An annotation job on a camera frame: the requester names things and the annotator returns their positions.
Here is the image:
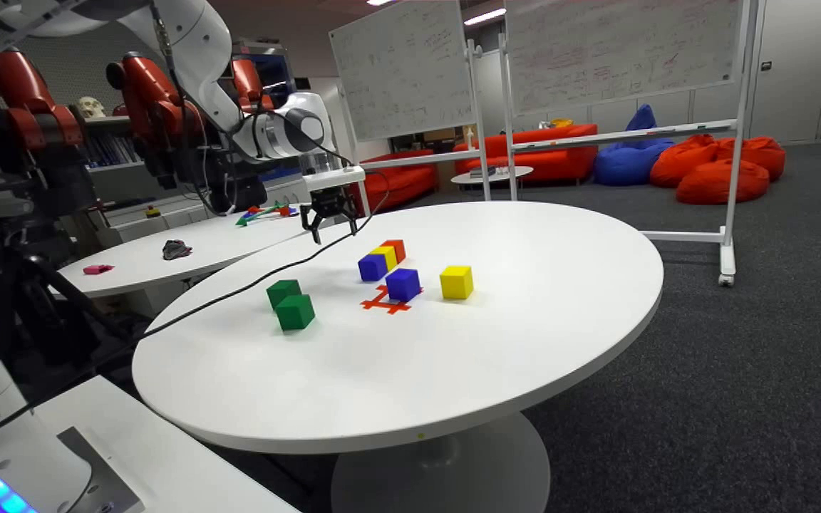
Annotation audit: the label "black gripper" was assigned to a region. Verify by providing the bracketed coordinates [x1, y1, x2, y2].
[297, 184, 366, 249]

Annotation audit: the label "red cube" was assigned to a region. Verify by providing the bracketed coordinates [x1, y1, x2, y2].
[380, 236, 410, 266]

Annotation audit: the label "dark grey lump object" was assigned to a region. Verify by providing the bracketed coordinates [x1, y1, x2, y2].
[159, 236, 197, 261]

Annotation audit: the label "blue cube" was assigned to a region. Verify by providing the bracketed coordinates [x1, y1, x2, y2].
[381, 266, 425, 304]
[356, 250, 391, 286]

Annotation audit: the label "yellow cube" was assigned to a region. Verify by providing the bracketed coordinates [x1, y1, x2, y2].
[435, 261, 475, 304]
[374, 241, 403, 273]

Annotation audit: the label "colourful toy pieces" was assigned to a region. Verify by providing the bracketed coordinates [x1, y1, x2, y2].
[234, 202, 299, 232]

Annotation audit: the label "green cube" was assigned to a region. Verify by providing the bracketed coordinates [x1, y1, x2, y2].
[273, 293, 320, 334]
[266, 276, 306, 310]

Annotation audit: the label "red sofa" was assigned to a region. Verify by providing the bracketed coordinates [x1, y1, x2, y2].
[363, 145, 445, 213]
[457, 119, 605, 189]

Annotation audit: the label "red tape cross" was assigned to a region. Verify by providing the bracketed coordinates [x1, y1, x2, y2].
[358, 281, 413, 317]

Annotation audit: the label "white round side table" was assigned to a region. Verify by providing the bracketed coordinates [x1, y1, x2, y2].
[53, 200, 340, 301]

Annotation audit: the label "small round white table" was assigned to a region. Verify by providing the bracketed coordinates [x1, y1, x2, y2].
[447, 162, 537, 189]

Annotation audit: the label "whiteboard on white stand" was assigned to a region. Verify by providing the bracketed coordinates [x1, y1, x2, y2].
[498, 0, 770, 289]
[326, 0, 492, 204]

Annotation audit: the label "ceiling light strip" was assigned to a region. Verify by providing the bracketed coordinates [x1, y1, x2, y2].
[461, 6, 508, 28]

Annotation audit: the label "beige skull figure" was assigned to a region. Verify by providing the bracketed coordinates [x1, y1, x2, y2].
[73, 93, 109, 123]

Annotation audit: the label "blue bean bag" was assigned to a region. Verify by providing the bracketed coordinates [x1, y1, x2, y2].
[591, 100, 676, 189]

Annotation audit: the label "orange bean bag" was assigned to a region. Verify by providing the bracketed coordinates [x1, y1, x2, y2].
[651, 132, 729, 190]
[738, 133, 790, 183]
[676, 153, 776, 209]

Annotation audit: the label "white double door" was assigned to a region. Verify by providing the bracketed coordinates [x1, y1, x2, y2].
[750, 0, 821, 147]

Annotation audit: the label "light grey wrist camera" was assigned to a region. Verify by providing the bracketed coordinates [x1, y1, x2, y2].
[299, 165, 367, 196]

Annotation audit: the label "black cable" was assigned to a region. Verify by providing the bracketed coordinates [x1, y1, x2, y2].
[0, 212, 377, 454]

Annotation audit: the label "white table pedestal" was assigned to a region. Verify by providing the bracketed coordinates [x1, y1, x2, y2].
[329, 411, 552, 513]

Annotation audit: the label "black camera tripod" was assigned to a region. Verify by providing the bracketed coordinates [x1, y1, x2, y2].
[0, 150, 99, 401]

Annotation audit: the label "grey base plate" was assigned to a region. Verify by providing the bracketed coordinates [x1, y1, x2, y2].
[51, 424, 147, 513]

